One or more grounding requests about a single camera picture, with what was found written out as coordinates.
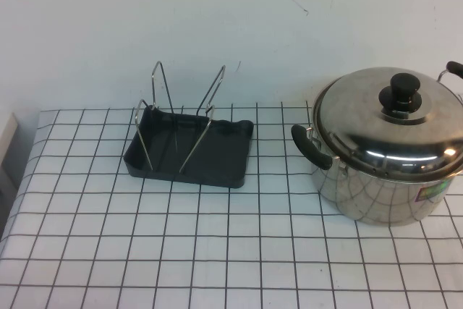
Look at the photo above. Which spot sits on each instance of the stainless steel pot lid black knob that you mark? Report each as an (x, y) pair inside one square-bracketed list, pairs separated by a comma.
[(361, 124)]

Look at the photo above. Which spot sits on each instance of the white black grid tablecloth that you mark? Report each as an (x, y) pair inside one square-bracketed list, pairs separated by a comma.
[(217, 251)]

